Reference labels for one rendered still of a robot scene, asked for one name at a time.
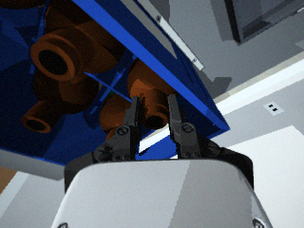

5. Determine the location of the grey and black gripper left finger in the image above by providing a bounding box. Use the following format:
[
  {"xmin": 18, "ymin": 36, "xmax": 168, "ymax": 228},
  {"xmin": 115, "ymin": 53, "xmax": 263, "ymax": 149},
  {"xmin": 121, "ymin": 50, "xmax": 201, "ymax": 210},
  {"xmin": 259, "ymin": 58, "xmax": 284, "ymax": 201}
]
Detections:
[{"xmin": 64, "ymin": 96, "xmax": 143, "ymax": 195}]

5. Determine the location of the blue plastic crate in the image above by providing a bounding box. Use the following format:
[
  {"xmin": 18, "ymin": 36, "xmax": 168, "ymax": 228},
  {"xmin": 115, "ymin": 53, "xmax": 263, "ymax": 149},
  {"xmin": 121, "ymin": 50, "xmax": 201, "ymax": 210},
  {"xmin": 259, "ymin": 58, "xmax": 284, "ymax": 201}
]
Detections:
[{"xmin": 0, "ymin": 0, "xmax": 230, "ymax": 166}]

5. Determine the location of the brown glass bottle with white label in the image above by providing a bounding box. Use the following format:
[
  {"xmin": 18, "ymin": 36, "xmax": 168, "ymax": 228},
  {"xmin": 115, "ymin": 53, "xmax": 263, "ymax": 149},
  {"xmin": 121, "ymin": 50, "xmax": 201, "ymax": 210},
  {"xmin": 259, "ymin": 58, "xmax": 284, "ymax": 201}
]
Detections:
[{"xmin": 21, "ymin": 69, "xmax": 103, "ymax": 133}]

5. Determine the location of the black shallow tray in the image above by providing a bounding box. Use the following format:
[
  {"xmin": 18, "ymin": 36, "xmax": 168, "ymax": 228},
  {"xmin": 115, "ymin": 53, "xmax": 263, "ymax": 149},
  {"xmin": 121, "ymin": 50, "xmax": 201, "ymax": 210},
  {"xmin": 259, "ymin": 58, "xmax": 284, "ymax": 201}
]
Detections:
[{"xmin": 224, "ymin": 0, "xmax": 304, "ymax": 44}]

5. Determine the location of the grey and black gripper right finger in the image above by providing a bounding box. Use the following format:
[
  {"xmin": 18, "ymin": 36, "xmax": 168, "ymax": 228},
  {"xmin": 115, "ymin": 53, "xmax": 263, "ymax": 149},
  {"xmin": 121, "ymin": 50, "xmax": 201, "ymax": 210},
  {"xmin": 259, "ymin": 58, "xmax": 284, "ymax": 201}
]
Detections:
[{"xmin": 167, "ymin": 94, "xmax": 255, "ymax": 191}]

